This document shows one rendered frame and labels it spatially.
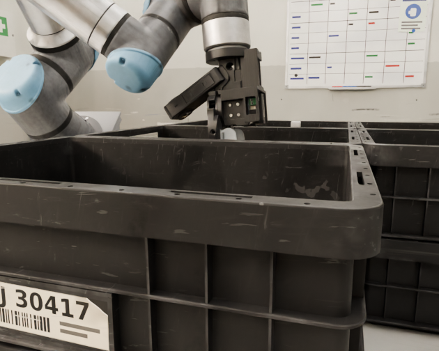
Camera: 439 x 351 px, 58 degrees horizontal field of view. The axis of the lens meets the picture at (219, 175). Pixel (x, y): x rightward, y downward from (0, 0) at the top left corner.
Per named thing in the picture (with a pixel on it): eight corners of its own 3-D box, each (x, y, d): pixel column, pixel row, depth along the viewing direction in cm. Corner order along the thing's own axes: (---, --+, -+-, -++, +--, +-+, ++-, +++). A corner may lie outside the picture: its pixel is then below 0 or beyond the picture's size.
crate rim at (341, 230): (-195, 199, 29) (-202, 167, 29) (69, 152, 58) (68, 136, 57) (383, 264, 18) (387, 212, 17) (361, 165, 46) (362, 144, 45)
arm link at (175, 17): (121, 22, 66) (166, 3, 59) (152, -15, 72) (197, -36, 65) (150, 60, 71) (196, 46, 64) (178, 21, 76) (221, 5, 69)
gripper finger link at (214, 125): (217, 154, 59) (217, 96, 60) (208, 154, 59) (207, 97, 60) (226, 158, 63) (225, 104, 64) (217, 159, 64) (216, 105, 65)
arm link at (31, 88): (11, 131, 92) (-29, 87, 81) (45, 91, 98) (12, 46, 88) (49, 141, 87) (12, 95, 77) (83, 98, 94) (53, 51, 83)
